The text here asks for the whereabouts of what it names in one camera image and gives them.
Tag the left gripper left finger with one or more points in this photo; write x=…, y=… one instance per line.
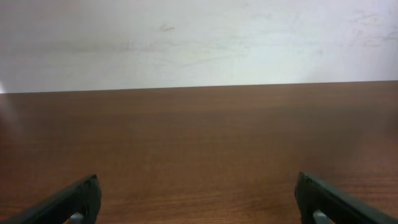
x=83, y=197

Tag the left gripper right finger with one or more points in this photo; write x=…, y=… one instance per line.
x=319, y=202

